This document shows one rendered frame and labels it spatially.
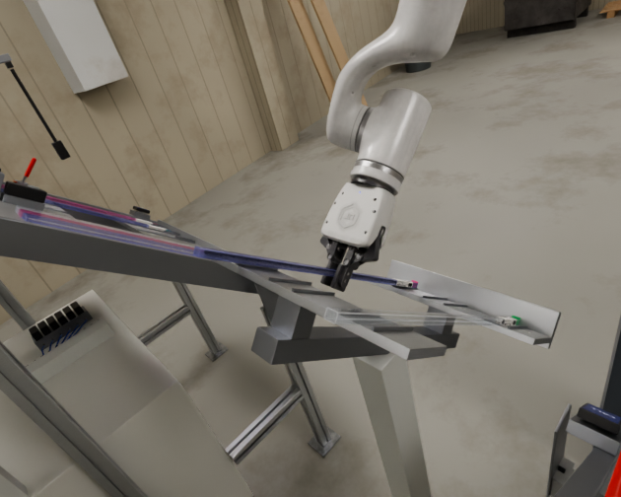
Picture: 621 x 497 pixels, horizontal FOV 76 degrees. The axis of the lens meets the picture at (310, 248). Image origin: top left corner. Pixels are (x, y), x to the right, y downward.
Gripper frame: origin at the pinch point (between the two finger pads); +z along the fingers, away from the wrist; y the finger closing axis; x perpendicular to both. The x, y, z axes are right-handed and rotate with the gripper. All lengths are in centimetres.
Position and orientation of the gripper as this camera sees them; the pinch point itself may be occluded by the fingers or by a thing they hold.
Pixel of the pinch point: (336, 275)
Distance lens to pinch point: 64.0
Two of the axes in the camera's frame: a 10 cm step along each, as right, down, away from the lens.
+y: 6.8, 2.4, -7.0
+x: 6.3, 3.0, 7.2
